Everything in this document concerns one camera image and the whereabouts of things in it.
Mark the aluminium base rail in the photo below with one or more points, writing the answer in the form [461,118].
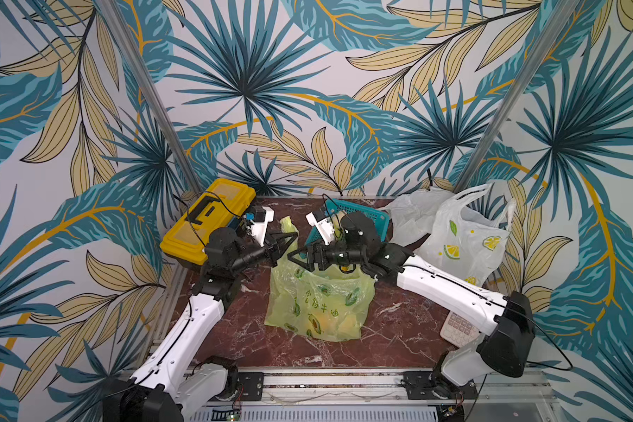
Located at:
[302,394]

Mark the right metal frame pole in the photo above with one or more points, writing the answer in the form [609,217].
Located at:
[561,14]

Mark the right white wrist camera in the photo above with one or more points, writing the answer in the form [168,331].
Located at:
[321,221]

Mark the white lemon print bag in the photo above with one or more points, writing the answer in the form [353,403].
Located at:
[463,242]

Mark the yellow black toolbox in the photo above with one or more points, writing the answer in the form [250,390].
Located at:
[220,206]

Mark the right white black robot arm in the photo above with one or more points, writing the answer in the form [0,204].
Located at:
[504,322]

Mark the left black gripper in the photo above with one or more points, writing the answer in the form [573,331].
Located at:
[274,240]

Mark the yellow pear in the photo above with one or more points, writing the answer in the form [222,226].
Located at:
[322,323]

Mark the green plastic bag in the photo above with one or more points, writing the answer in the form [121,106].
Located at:
[343,293]

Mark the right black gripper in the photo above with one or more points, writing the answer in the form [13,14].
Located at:
[316,254]

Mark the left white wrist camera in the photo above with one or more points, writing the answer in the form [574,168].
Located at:
[258,219]

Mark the teal plastic basket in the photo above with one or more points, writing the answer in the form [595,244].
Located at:
[355,225]

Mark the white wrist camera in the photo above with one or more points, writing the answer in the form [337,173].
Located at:
[321,221]
[258,219]

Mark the plain white plastic bag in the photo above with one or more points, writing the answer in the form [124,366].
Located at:
[413,214]

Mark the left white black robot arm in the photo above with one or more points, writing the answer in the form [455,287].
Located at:
[189,316]

